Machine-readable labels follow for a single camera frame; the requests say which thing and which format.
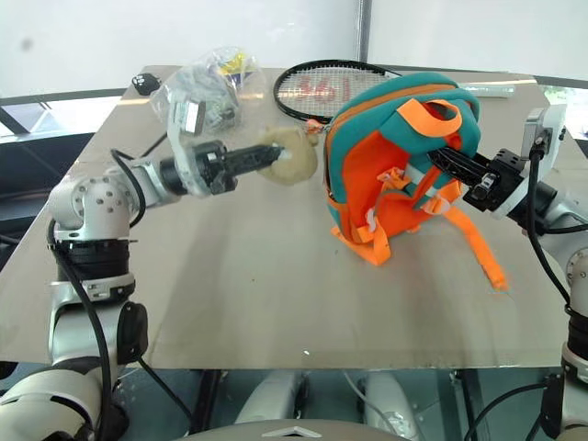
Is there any black tennis racket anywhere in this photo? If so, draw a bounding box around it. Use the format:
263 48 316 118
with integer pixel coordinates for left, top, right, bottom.
273 58 406 128

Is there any grey robot torso shell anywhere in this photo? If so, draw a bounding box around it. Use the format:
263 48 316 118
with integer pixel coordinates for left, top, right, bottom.
183 416 406 441

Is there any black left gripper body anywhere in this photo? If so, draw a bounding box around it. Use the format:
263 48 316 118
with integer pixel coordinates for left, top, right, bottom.
192 140 240 195

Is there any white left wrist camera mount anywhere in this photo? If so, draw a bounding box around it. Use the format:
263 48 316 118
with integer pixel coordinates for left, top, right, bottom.
165 90 210 198

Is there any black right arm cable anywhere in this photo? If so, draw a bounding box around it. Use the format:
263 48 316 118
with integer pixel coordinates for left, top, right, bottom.
525 136 575 314

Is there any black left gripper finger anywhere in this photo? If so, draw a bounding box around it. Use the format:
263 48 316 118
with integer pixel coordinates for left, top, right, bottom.
228 143 285 163
232 158 279 179

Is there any grey rounded robot leg shell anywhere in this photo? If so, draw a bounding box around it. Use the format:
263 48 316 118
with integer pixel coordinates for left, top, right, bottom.
232 369 305 424
364 370 420 438

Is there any beige plush toy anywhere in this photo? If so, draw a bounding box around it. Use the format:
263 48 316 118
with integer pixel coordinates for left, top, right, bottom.
255 126 322 186

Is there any orange and teal backpack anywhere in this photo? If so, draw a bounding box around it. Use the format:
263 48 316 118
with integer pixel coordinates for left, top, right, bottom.
321 71 511 295

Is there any grey window pillar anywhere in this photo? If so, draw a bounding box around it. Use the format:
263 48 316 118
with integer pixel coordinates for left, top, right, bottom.
354 0 374 63

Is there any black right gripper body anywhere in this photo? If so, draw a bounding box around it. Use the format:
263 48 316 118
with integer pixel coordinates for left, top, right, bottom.
462 148 530 213

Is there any thin black cable on table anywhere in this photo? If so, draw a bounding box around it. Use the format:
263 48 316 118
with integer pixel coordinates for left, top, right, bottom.
136 132 168 160

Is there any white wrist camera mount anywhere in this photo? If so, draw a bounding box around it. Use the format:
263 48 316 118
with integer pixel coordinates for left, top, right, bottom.
489 104 571 222
165 90 210 198

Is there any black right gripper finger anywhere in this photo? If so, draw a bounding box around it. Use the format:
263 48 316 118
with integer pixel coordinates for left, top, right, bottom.
442 146 492 175
428 153 484 186

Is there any small black spotted object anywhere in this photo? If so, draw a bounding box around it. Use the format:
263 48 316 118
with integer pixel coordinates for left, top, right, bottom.
130 72 163 96

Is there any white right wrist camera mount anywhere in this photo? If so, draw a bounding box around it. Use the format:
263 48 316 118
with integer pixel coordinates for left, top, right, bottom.
489 104 571 222

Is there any long white box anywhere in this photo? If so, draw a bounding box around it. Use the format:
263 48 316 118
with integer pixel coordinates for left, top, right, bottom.
458 82 516 100

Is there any clear plastic bag of items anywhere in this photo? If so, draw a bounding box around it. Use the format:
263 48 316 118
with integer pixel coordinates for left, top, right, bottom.
150 45 267 139

